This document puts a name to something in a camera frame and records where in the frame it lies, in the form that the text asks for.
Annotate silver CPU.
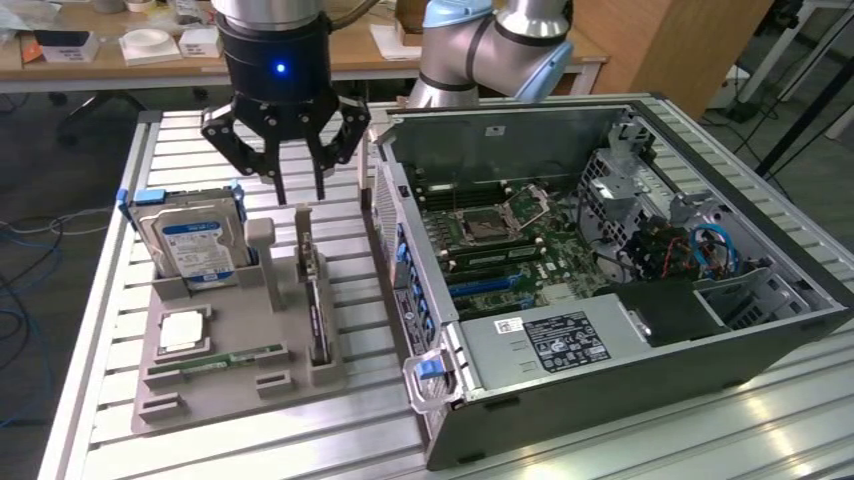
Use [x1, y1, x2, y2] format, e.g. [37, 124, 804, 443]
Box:
[158, 310, 207, 352]

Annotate wooden cabinet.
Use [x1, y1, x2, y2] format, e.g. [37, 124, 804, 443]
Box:
[572, 0, 777, 121]

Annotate blue wire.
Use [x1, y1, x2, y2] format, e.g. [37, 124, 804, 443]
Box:
[690, 223, 741, 281]

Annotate hard disk with blue carrier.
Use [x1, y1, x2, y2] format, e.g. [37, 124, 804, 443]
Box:
[117, 183, 254, 292]

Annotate white box with black lid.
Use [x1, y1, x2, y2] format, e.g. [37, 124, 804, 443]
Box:
[33, 29, 102, 64]

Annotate white papers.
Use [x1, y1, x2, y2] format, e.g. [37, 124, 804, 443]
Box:
[370, 23, 424, 62]

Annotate black plastic cover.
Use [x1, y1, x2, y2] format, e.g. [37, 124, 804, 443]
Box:
[613, 279, 728, 349]

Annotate Nvidia graphics card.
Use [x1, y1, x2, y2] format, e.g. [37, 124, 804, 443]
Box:
[293, 201, 336, 370]

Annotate grey disk bay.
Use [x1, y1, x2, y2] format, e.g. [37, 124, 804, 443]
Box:
[693, 267, 813, 334]

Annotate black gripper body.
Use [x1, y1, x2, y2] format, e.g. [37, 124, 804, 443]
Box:
[217, 12, 342, 143]

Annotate CPU socket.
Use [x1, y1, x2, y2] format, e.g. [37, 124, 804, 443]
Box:
[456, 206, 514, 247]

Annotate metal drive cage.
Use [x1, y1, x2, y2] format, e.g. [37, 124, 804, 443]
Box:
[577, 147, 676, 251]

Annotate grey power supply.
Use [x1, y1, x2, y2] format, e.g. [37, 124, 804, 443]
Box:
[458, 293, 653, 392]

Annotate grey parts rack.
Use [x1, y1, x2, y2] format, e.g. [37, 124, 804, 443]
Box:
[131, 202, 350, 437]

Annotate white box with round recess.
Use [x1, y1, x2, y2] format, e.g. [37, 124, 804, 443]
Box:
[118, 28, 185, 67]

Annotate metal socket cover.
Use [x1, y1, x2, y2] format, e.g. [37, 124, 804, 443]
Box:
[505, 185, 557, 222]

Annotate blue expansion slot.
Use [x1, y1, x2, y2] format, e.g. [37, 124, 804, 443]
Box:
[448, 273, 530, 299]

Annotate wooden desk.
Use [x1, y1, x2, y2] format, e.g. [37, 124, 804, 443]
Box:
[0, 0, 610, 96]

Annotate cardboard box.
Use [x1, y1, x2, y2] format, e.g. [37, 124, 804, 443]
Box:
[393, 0, 436, 47]

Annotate green motherboard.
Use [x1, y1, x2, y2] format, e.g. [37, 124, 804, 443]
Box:
[404, 164, 633, 321]

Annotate installed green RAM stick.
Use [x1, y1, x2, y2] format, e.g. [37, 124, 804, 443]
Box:
[453, 243, 546, 266]

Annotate small white box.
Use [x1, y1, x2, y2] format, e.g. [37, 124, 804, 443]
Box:
[178, 27, 225, 59]

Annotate open black PC case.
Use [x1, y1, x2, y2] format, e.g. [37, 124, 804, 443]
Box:
[360, 91, 854, 472]

